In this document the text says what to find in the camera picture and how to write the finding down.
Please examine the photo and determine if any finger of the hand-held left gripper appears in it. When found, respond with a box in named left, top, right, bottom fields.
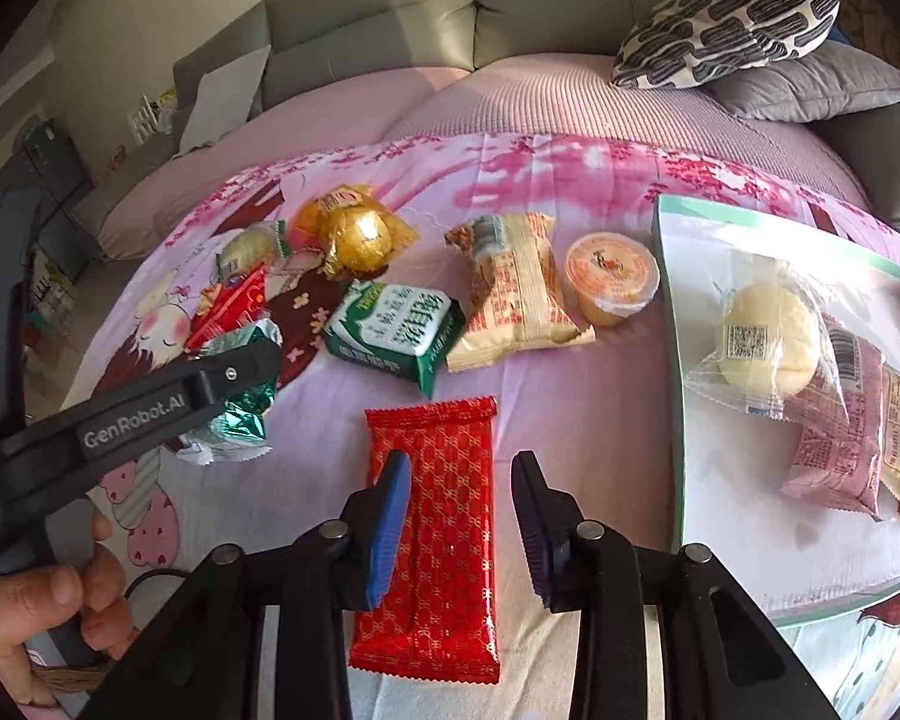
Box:
left=191, top=341, right=282, bottom=428

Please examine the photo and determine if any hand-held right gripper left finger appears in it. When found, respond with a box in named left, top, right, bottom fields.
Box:
left=79, top=450, right=413, bottom=720

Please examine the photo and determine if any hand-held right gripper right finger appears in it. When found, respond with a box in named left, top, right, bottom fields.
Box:
left=510, top=450, right=845, bottom=720

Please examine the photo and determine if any green foil snack packet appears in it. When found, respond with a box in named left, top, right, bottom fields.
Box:
left=176, top=317, right=282, bottom=466

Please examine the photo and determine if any red patterned snack packet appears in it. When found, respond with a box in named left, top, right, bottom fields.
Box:
left=349, top=396, right=502, bottom=685

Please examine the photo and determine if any green white snack packet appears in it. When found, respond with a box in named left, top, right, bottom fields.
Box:
left=322, top=279, right=466, bottom=400

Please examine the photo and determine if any teal cardboard tray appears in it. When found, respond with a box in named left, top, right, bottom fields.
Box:
left=652, top=195, right=900, bottom=629

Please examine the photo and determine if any cream yellow cake packet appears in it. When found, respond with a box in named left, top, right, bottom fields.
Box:
left=444, top=212, right=597, bottom=374

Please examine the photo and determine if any large clear bun packet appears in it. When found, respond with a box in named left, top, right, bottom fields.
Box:
left=682, top=251, right=845, bottom=421

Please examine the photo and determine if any pink snack packet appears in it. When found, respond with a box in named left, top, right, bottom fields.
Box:
left=780, top=315, right=890, bottom=522

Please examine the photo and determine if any person's left hand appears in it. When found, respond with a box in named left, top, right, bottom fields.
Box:
left=0, top=514, right=140, bottom=710

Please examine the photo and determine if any small red snack packet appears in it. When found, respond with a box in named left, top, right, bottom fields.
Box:
left=184, top=262, right=271, bottom=352

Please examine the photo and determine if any small clear bun packet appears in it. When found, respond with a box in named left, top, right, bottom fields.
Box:
left=216, top=219, right=290, bottom=286

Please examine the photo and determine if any gold foil snack packet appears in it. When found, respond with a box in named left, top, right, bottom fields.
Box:
left=291, top=184, right=419, bottom=282

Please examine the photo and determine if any brown woven band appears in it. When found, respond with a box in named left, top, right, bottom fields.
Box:
left=26, top=656, right=113, bottom=695

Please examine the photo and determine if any dark shelf unit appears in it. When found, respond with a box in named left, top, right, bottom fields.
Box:
left=0, top=116, right=95, bottom=316

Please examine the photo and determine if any small white toy rack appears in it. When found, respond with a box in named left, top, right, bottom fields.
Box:
left=124, top=86, right=177, bottom=143

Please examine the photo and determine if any orange jelly cup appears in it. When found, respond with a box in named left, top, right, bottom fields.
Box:
left=565, top=232, right=661, bottom=327

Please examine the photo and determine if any light grey cushion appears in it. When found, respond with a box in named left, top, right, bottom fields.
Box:
left=176, top=45, right=271, bottom=155

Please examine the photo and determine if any grey sofa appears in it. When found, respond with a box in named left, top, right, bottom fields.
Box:
left=67, top=0, right=900, bottom=241

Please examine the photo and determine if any pink ribbed bedspread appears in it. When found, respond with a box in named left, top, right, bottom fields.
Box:
left=94, top=52, right=882, bottom=263

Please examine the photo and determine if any grey leather cushion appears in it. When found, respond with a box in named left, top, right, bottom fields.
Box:
left=817, top=101, right=900, bottom=233

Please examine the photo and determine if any grey fabric pillow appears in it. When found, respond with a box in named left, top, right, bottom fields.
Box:
left=709, top=41, right=900, bottom=122

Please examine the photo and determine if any black white patterned pillow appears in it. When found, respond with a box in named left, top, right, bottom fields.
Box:
left=611, top=0, right=842, bottom=89

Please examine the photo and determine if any black cable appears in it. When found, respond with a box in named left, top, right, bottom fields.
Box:
left=124, top=568, right=188, bottom=601

